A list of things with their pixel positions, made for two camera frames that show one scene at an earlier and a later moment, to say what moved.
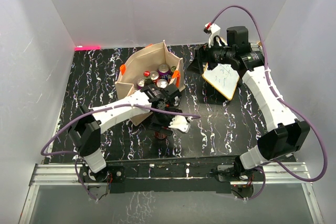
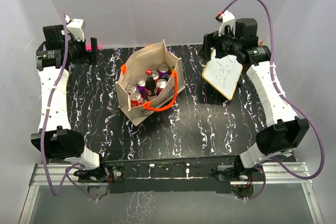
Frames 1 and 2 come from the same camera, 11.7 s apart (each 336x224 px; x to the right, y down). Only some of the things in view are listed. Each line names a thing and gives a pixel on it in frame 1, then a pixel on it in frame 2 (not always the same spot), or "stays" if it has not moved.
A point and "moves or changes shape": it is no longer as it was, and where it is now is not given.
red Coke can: x=160 y=135 moves or changes shape
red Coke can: x=154 y=75 stays
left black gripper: x=165 y=125 → x=87 y=55
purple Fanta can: x=164 y=71 stays
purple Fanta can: x=140 y=83 stays
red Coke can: x=162 y=83 stays
